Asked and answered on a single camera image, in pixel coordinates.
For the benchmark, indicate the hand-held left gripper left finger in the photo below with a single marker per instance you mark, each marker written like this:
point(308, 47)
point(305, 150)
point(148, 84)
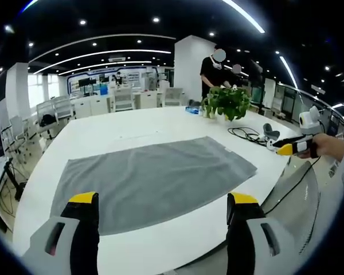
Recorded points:
point(60, 243)

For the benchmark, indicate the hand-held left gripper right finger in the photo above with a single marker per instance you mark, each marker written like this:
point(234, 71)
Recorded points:
point(261, 243)

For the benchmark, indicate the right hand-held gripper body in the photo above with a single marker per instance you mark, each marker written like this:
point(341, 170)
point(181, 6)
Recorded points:
point(309, 121)

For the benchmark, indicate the grey towel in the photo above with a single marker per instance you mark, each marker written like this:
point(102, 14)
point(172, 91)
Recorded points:
point(149, 177)

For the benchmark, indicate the person's right hand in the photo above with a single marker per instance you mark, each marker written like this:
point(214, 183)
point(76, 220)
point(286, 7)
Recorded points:
point(328, 146)

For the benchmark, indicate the white plug adapter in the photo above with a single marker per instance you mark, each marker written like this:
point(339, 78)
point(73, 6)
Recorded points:
point(270, 144)

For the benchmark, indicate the grey curved holder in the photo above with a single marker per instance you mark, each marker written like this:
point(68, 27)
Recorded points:
point(271, 132)

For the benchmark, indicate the grey mesh office chair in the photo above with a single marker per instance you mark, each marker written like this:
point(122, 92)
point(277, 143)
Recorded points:
point(301, 200)

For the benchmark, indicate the green potted plant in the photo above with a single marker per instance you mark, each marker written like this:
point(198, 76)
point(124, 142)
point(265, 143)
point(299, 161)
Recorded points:
point(228, 101)

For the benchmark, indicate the blue packet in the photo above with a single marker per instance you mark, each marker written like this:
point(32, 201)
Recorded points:
point(192, 110)

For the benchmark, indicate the white mesh office chair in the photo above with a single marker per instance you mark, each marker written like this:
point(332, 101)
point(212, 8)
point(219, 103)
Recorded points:
point(18, 134)
point(57, 110)
point(123, 98)
point(173, 96)

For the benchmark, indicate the black bag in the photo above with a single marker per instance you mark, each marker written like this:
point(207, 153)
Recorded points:
point(48, 120)

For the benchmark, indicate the white square pillar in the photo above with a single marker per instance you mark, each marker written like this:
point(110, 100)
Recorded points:
point(187, 71)

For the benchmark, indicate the white table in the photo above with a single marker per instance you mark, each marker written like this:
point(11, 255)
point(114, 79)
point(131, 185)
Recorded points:
point(160, 126)

